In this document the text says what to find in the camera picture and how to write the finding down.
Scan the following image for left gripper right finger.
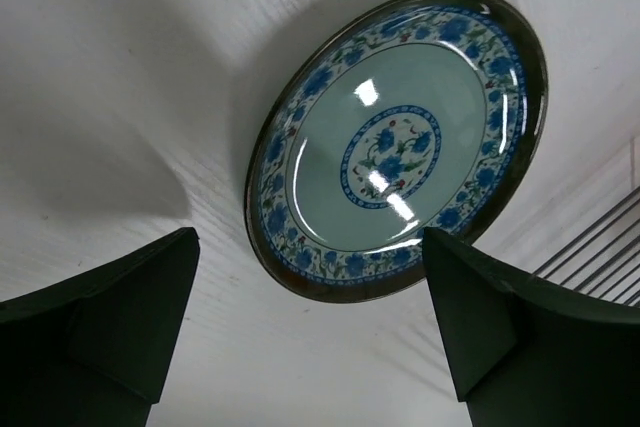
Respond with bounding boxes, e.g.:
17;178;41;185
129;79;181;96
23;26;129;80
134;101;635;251
422;228;639;426

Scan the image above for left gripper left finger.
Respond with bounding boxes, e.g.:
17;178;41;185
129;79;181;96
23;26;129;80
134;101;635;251
1;227;200;426

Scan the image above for blue patterned plate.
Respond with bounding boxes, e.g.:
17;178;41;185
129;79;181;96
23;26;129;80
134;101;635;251
244;0;548;303

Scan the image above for grey wire dish rack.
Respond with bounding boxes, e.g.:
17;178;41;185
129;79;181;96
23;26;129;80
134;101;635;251
533;188;640;307

